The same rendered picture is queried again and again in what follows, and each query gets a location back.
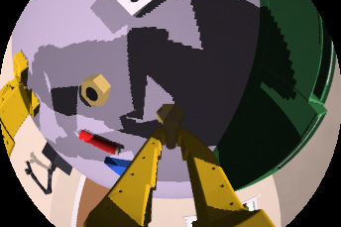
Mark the red aaa battery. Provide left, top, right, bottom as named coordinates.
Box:
left=79, top=130, right=121, bottom=156

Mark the green bin rack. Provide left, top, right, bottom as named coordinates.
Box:
left=213, top=0, right=336, bottom=191

